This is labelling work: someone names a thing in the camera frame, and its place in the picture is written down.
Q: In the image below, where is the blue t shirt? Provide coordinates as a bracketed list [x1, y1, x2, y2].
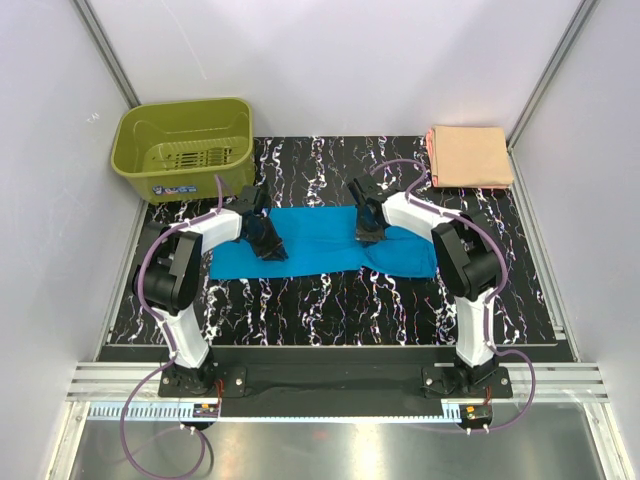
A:
[209, 206, 437, 280]

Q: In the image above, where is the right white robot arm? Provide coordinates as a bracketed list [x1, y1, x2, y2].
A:
[349, 184, 507, 397]

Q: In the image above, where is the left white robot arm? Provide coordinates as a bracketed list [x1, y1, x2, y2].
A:
[128, 208, 288, 397]

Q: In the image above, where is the black marbled table mat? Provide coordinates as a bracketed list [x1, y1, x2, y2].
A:
[102, 135, 557, 347]

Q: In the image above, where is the folded peach t shirt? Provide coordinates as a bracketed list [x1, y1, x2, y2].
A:
[426, 125, 514, 189]

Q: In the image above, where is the olive green plastic basket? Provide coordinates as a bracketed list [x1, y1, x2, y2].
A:
[111, 98, 255, 205]

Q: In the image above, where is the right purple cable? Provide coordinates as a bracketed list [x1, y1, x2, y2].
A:
[369, 159, 537, 434]

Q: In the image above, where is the purple cable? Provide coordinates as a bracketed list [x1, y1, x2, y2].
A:
[121, 174, 236, 475]
[369, 159, 537, 434]

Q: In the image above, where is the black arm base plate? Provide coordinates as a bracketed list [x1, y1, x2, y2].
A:
[158, 362, 514, 400]

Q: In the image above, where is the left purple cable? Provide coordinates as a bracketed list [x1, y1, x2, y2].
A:
[121, 174, 236, 475]

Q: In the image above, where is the aluminium frame rail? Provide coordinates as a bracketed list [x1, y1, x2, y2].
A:
[67, 362, 608, 403]

